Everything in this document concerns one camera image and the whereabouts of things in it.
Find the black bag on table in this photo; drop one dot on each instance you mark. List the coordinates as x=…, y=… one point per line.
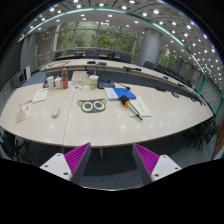
x=103, y=83

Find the colourful cards on table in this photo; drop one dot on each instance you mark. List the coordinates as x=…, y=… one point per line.
x=78, y=87

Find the black office chair right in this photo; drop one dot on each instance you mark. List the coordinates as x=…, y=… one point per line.
x=203, y=132

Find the black office chair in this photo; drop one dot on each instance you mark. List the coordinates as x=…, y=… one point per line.
x=203, y=132
x=11, y=146

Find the red and white booklet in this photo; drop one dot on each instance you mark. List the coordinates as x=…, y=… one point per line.
x=23, y=111

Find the white box container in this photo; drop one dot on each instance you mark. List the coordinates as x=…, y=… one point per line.
x=50, y=81

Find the pink computer mouse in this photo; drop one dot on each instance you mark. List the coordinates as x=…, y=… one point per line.
x=55, y=112

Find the white cup with green label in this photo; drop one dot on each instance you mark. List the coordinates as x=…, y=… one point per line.
x=93, y=81

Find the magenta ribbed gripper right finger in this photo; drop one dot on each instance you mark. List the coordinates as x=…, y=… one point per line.
x=151, y=166

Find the white jar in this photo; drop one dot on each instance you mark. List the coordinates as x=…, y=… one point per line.
x=58, y=82

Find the black office chair left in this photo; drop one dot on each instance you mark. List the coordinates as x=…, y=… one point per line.
x=11, y=146

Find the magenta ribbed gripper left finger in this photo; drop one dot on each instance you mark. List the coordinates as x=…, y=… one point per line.
x=69, y=166

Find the red thermos bottle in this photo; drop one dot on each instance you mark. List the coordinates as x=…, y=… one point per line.
x=65, y=78

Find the white paper under tool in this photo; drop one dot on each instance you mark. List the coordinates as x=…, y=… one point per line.
x=141, y=107

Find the white paper sheet left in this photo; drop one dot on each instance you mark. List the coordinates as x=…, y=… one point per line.
x=40, y=95

